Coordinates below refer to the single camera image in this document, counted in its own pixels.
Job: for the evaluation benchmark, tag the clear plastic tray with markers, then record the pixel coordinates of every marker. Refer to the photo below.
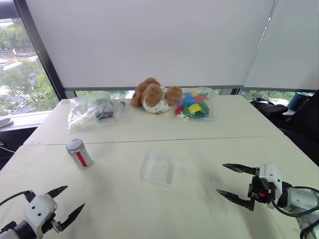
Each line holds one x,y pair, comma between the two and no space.
158,170

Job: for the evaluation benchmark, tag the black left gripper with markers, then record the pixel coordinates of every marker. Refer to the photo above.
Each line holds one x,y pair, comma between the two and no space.
56,226

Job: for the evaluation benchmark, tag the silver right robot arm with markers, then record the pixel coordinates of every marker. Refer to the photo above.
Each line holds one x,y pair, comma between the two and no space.
302,199

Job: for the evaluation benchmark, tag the dark teal cylindrical tumbler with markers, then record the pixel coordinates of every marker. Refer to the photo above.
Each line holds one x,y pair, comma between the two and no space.
297,100

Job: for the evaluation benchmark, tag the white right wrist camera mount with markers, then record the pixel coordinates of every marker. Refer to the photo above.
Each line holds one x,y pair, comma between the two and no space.
270,173

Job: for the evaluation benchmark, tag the grey plastic jar lid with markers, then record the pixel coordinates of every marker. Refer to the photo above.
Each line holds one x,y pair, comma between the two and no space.
74,145

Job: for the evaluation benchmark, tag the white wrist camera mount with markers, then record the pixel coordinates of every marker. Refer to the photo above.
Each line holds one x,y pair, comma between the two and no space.
270,173
40,207

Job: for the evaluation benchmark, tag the wide white roller blind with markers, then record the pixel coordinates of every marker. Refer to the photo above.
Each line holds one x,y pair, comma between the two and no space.
149,42

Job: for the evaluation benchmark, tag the black backpack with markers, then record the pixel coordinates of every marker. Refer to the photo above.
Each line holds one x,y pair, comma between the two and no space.
304,124

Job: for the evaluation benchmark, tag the silver can red label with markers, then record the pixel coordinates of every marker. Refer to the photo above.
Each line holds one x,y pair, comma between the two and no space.
82,160

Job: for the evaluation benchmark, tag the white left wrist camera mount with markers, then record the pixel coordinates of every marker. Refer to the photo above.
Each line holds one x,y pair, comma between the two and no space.
40,207

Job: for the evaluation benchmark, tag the brown white plush dog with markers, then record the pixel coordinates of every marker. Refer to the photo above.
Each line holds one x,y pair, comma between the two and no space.
153,95

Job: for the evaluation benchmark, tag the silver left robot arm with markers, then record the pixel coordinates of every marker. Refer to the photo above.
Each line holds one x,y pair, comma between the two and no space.
23,230

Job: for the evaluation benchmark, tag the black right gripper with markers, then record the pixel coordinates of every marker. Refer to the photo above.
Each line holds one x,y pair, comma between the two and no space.
259,190

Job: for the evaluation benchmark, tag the clear plastic syringe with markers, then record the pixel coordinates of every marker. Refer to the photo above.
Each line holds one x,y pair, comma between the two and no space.
120,109

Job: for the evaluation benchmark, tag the bag of colourful blocks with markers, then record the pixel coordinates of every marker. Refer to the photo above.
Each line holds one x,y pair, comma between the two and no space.
193,107

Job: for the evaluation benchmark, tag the stack of papers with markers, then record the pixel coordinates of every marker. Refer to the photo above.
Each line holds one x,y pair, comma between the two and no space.
5,122

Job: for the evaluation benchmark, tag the narrow white roller blind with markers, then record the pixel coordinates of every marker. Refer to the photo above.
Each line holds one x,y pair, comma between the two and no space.
291,49

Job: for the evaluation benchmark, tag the black window frame post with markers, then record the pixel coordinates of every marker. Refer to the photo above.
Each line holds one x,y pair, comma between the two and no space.
40,49

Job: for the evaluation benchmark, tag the clear bag of small parts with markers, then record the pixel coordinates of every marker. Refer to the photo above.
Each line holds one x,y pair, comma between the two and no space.
89,109

